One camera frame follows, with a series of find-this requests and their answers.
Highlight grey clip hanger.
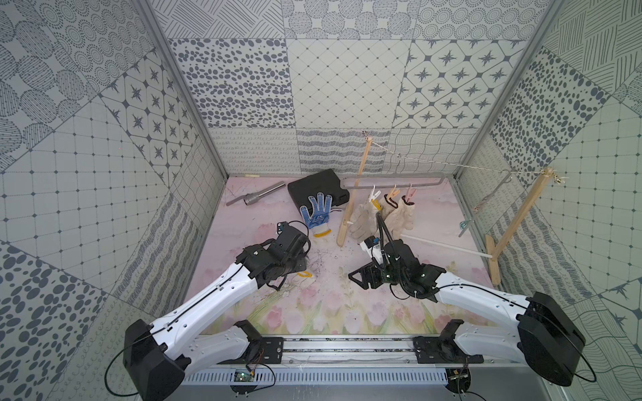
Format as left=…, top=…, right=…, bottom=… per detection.
left=341, top=170, right=515, bottom=233

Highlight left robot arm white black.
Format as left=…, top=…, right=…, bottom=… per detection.
left=119, top=222, right=311, bottom=400

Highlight black flat pad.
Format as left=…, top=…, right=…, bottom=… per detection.
left=287, top=169, right=350, bottom=209

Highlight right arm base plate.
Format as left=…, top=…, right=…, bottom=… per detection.
left=412, top=336, right=484, bottom=365

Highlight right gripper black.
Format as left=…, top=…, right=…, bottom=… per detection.
left=348, top=261, right=407, bottom=291

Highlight beige knit gloves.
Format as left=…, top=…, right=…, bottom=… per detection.
left=385, top=196, right=416, bottom=240

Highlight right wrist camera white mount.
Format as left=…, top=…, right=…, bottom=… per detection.
left=359, top=236, right=383, bottom=265

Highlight wooden drying rack frame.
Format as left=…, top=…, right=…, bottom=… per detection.
left=356, top=142, right=553, bottom=286

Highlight teal clothes peg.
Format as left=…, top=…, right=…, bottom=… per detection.
left=458, top=220, right=472, bottom=237

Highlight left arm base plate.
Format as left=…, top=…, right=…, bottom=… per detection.
left=221, top=337, right=284, bottom=365

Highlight small circuit board left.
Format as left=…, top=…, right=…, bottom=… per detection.
left=230, top=370, right=257, bottom=395

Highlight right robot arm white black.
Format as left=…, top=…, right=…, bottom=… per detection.
left=349, top=215, right=590, bottom=387

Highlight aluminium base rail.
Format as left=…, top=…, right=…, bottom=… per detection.
left=142, top=334, right=553, bottom=369

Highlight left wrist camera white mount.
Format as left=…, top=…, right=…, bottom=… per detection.
left=277, top=222, right=299, bottom=237

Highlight orange clothes peg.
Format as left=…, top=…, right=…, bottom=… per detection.
left=387, top=185, right=401, bottom=200

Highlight pink clothes peg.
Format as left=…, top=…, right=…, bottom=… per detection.
left=403, top=185, right=416, bottom=205

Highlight grey metal cylinder tool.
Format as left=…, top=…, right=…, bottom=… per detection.
left=226, top=181, right=286, bottom=207

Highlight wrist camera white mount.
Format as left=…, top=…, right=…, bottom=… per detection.
left=277, top=222, right=299, bottom=237
left=359, top=236, right=383, bottom=265

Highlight white clothes peg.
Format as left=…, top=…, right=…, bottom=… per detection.
left=369, top=185, right=381, bottom=202

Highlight small black module right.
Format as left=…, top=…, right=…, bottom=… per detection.
left=446, top=368, right=471, bottom=396

